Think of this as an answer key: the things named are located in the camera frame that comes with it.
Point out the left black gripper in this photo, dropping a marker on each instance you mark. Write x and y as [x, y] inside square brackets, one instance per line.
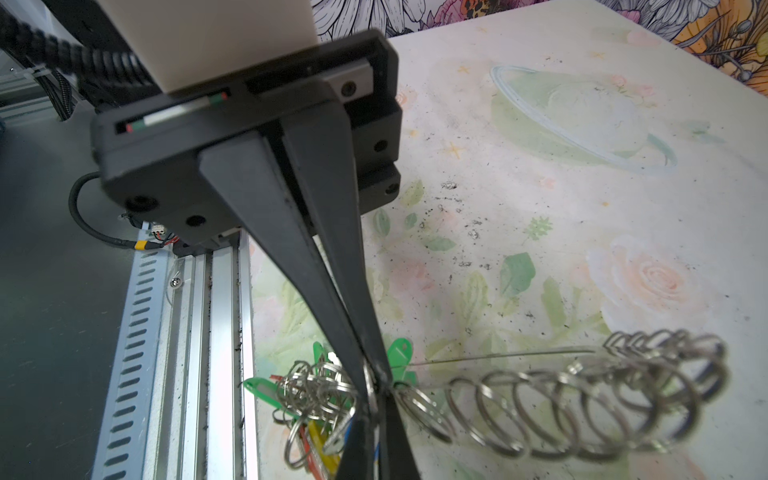
[314, 134]

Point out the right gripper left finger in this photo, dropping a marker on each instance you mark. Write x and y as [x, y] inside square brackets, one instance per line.
[357, 460]

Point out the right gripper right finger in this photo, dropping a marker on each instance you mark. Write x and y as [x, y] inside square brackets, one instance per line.
[396, 459]

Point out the yellow key tag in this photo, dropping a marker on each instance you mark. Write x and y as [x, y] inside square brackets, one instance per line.
[320, 464]

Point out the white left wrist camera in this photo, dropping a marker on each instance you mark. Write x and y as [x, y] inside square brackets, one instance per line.
[184, 43]

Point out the aluminium front rail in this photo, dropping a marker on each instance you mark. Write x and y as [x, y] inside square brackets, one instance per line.
[202, 421]

